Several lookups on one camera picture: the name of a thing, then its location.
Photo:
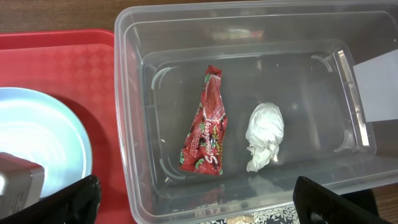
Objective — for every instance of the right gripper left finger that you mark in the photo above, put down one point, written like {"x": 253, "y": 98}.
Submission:
{"x": 76, "y": 204}

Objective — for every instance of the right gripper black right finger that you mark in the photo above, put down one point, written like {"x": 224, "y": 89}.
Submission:
{"x": 316, "y": 204}

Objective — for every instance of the light blue plate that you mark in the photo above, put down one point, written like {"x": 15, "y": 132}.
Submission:
{"x": 39, "y": 128}

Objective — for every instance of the white napkin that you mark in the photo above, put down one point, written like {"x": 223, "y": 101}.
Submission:
{"x": 265, "y": 133}

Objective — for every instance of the red candy wrapper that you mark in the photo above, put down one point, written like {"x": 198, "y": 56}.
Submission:
{"x": 202, "y": 151}

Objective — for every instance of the black waste tray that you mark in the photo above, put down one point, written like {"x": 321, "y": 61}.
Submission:
{"x": 365, "y": 199}

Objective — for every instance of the spilled rice and food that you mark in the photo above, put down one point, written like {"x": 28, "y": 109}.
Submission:
{"x": 280, "y": 215}

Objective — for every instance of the clear plastic bin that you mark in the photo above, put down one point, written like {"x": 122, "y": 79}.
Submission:
{"x": 330, "y": 67}

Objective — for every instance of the red plastic tray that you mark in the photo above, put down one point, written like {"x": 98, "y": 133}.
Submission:
{"x": 77, "y": 67}

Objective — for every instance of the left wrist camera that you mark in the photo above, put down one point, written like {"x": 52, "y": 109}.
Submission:
{"x": 21, "y": 184}

